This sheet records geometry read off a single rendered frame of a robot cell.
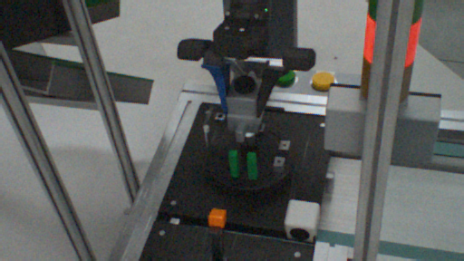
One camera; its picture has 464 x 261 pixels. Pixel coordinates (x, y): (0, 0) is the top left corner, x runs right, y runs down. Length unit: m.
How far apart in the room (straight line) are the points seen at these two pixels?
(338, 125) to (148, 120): 0.61
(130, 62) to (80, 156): 0.28
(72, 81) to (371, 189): 0.43
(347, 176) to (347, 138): 0.33
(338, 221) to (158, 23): 0.72
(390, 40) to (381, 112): 0.09
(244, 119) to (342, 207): 0.24
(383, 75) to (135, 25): 0.96
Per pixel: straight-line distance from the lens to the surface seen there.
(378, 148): 0.71
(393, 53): 0.61
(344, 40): 1.41
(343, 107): 0.71
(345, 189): 1.04
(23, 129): 0.75
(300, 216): 0.92
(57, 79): 0.88
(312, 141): 1.04
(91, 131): 1.27
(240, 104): 0.88
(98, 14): 0.92
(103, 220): 1.12
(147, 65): 1.39
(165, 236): 0.94
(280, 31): 1.25
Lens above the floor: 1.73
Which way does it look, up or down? 46 degrees down
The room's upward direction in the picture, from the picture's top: 7 degrees counter-clockwise
